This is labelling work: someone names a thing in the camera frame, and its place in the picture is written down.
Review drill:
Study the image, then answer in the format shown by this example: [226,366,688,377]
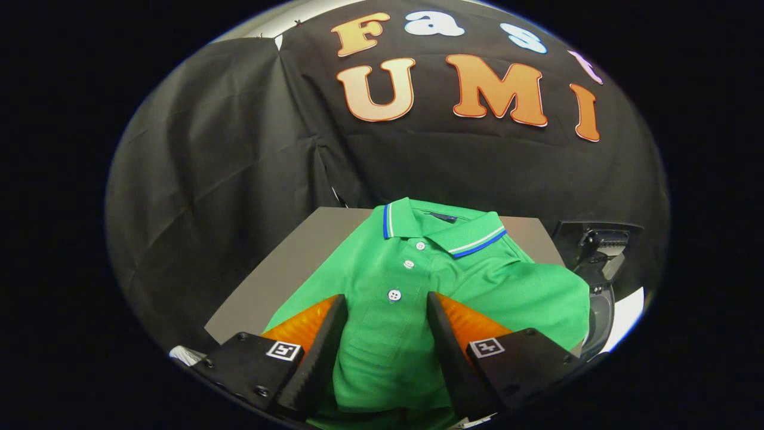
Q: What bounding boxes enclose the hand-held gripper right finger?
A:
[426,291,583,419]

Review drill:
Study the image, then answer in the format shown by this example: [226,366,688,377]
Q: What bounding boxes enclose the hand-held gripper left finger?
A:
[191,293,349,422]

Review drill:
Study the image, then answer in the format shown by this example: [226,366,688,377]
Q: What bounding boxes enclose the green polo shirt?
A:
[263,197,592,430]

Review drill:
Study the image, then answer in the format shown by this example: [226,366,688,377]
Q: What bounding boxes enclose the transparent washing machine lid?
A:
[552,221,644,288]

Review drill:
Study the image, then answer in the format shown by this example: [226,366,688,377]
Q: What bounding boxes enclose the grey platform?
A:
[204,207,566,346]

